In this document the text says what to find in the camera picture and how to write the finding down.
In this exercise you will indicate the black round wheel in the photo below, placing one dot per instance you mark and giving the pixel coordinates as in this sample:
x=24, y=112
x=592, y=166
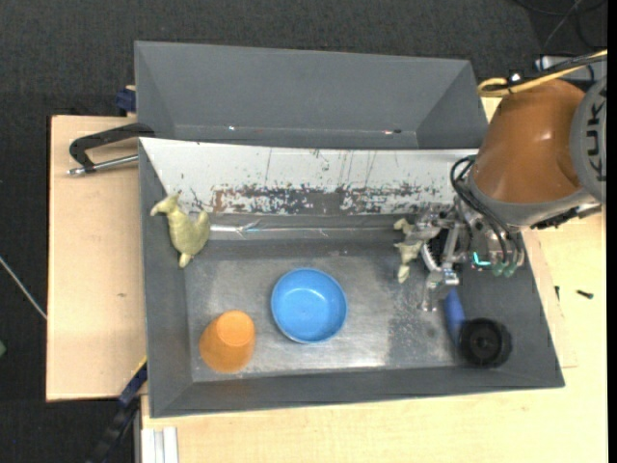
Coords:
x=484, y=343

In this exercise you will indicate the small black screw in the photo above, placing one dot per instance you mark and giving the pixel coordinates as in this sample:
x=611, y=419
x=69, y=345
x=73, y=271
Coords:
x=585, y=294

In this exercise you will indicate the grey metal bin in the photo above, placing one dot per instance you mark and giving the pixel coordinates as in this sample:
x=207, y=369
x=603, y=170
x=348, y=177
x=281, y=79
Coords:
x=299, y=89

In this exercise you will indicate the large yellow-green toy animal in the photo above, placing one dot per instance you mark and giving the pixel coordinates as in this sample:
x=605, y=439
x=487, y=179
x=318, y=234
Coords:
x=185, y=232

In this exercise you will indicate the pale wood board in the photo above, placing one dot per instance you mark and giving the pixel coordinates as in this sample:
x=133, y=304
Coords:
x=96, y=258

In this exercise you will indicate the blue bowl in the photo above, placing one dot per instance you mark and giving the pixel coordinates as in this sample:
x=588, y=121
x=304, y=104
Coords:
x=308, y=305

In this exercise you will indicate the orange cup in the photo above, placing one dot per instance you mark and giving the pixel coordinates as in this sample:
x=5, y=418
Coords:
x=226, y=343

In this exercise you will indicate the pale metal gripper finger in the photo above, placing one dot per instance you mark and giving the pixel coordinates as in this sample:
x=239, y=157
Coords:
x=431, y=227
x=436, y=290

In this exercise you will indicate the small yellow-green toy animal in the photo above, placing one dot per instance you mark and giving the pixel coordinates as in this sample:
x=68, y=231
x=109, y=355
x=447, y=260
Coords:
x=407, y=251

